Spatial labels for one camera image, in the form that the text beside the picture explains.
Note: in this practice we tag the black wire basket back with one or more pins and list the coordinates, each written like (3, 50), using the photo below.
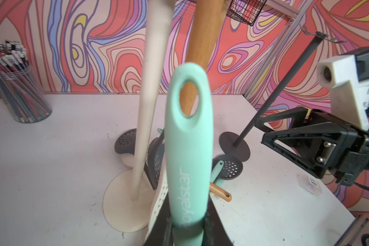
(213, 13)

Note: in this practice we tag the grey slotted spoon mint handle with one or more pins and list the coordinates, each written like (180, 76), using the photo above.
(225, 167)

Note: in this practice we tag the cream skimmer on table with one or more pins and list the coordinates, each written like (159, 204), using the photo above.
(127, 159)

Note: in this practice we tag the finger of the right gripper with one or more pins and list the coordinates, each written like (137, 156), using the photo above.
(296, 115)
(298, 147)

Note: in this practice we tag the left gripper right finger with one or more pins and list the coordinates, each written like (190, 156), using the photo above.
(214, 232)

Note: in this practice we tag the grey skimmer mint handle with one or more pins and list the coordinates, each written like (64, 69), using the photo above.
(155, 159)

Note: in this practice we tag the grey slotted spatula mint handle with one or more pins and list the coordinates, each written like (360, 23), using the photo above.
(125, 144)

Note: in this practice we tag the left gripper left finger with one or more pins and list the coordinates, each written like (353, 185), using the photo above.
(161, 234)

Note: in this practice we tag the cream skimmer wooden handle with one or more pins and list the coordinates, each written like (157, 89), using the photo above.
(201, 44)

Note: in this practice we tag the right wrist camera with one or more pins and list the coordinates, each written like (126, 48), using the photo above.
(347, 78)

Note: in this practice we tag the cream slotted spoon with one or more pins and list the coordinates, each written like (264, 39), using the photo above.
(223, 194)

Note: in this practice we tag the pen holder cup with pens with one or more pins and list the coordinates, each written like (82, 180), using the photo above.
(20, 89)

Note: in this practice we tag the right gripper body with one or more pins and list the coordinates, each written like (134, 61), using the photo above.
(353, 155)

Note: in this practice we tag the dark grey utensil rack stand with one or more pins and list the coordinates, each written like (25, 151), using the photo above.
(234, 146)

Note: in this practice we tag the cream skimmer mint handle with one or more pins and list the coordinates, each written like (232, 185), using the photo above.
(188, 155)

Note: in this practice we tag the cream utensil rack stand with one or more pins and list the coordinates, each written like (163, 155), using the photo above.
(128, 198)

